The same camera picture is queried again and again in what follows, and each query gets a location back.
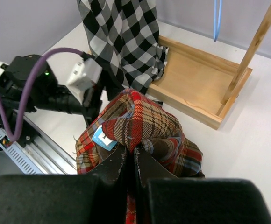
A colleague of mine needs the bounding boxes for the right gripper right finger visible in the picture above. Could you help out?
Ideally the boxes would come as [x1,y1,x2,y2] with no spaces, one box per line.
[134,148,271,224]

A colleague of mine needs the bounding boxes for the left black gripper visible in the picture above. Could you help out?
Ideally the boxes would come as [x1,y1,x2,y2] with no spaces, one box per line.
[33,56,121,125]

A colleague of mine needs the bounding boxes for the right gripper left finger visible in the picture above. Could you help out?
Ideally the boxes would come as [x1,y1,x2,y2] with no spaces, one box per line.
[0,146,128,224]

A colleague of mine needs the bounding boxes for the red brown plaid shirt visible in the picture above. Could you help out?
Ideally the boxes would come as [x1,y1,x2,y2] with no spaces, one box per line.
[74,88,206,224]

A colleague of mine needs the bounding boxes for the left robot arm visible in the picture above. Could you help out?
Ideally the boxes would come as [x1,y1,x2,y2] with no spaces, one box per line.
[0,53,123,130]

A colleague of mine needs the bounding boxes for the black white checkered shirt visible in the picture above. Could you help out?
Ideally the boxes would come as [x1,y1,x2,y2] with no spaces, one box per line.
[77,0,169,94]

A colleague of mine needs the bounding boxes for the wooden clothes rack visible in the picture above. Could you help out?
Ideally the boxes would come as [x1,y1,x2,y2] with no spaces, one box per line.
[147,4,271,130]

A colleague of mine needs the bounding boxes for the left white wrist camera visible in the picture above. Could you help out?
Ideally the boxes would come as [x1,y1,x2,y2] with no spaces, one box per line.
[66,57,103,108]

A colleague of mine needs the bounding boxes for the aluminium mounting rail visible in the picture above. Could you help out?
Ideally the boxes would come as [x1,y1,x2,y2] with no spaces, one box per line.
[17,116,77,175]

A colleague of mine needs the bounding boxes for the slotted grey cable duct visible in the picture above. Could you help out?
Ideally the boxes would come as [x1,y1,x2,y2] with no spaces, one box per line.
[0,129,43,175]

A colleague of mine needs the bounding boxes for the blue wire hanger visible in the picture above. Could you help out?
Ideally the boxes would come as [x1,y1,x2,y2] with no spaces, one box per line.
[213,0,223,42]

